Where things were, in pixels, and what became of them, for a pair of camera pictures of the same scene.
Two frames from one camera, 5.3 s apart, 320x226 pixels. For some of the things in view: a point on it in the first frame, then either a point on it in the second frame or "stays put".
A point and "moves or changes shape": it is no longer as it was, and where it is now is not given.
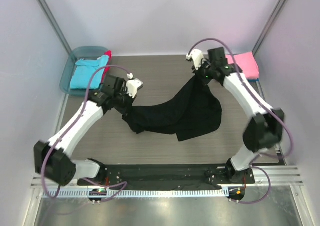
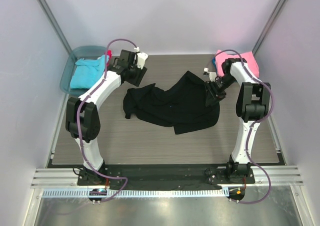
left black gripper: x=125 y=109 to x=140 y=74
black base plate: x=169 y=176 stays put
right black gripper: x=201 y=73 to x=215 y=91
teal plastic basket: x=85 y=52 stays put
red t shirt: x=108 y=52 stays put
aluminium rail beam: x=279 y=174 stays put
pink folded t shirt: x=247 y=62 stays put
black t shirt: x=196 y=114 moves or changes shape
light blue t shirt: x=83 y=69 stays put
